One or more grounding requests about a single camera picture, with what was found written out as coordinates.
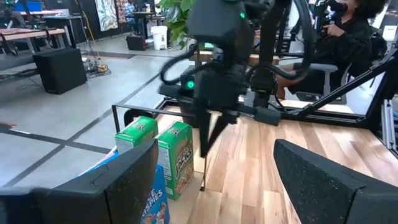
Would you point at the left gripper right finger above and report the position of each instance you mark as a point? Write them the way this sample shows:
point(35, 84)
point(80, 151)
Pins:
point(326, 199)

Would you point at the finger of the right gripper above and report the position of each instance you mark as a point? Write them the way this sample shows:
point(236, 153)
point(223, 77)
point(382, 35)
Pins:
point(203, 124)
point(222, 123)

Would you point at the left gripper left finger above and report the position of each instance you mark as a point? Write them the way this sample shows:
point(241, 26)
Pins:
point(93, 199)

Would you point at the green Apple Jacks cereal box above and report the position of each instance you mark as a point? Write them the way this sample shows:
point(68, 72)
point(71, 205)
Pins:
point(136, 132)
point(177, 161)

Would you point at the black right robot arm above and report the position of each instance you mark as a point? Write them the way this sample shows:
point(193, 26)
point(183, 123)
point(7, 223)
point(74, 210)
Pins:
point(217, 25)

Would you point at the white bin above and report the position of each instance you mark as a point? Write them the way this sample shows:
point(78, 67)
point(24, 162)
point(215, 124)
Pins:
point(159, 37)

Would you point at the green leafy plant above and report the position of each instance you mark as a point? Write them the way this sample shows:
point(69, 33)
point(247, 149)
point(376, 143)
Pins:
point(177, 18)

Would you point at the black case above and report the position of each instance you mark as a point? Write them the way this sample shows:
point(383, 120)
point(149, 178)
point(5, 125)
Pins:
point(136, 43)

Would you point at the silver aluminium bar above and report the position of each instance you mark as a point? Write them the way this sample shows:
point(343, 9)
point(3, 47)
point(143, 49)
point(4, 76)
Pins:
point(388, 124)

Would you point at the grey office chair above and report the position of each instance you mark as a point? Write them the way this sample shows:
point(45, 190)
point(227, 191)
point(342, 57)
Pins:
point(321, 68)

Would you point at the dark table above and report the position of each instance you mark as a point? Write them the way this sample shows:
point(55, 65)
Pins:
point(143, 14)

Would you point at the red patterned hanging fabric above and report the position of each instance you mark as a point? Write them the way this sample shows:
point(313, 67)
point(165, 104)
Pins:
point(121, 11)

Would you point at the black cabinet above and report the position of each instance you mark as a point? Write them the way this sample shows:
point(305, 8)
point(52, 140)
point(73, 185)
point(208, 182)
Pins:
point(59, 71)

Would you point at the light patterned hanging fabric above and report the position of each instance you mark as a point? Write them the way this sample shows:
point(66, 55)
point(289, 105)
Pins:
point(107, 14)

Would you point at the black desk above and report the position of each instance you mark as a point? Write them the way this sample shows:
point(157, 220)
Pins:
point(62, 19)

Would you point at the wooden workbench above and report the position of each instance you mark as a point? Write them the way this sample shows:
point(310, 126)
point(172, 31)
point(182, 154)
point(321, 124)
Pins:
point(31, 32)

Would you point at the blue monitor screen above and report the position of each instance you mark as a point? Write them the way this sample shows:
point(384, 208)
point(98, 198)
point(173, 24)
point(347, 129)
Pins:
point(28, 5)

